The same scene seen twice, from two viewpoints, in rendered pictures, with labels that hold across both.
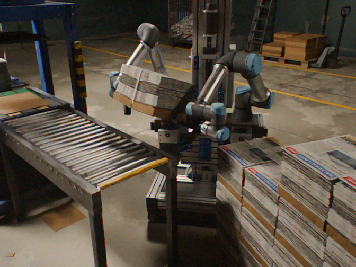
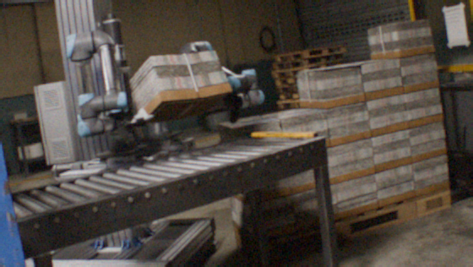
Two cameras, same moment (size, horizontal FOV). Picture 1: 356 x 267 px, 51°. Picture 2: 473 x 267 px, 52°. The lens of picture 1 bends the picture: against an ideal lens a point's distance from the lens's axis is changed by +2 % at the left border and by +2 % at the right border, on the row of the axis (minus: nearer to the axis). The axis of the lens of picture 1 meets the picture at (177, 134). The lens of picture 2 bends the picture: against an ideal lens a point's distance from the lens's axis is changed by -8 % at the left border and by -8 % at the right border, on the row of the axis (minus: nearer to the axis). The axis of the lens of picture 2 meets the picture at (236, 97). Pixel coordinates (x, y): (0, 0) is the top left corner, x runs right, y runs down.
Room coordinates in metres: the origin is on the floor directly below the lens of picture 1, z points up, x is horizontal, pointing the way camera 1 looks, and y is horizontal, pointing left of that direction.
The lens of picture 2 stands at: (1.61, 2.63, 1.14)
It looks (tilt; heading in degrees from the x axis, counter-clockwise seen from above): 3 degrees down; 275
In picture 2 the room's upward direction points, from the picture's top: 9 degrees counter-clockwise
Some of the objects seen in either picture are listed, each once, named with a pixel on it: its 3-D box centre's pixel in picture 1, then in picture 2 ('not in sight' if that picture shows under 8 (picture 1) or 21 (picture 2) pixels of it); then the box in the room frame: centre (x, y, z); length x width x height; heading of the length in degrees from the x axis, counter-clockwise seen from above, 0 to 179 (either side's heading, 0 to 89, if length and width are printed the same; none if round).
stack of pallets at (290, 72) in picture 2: not in sight; (312, 83); (1.08, -7.47, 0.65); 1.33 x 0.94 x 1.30; 46
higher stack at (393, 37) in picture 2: not in sight; (410, 117); (0.79, -0.88, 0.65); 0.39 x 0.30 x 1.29; 111
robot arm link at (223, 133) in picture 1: (217, 131); (252, 97); (1.80, -0.22, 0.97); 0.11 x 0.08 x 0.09; 43
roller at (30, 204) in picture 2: (39, 119); (34, 207); (2.54, 1.01, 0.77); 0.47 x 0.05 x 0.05; 132
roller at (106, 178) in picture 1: (128, 172); (269, 145); (1.72, 0.26, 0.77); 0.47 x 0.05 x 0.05; 132
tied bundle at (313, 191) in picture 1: (339, 179); (328, 86); (1.34, -0.67, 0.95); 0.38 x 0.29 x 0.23; 111
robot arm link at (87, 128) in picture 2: (116, 93); (90, 128); (2.50, 0.43, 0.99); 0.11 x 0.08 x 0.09; 42
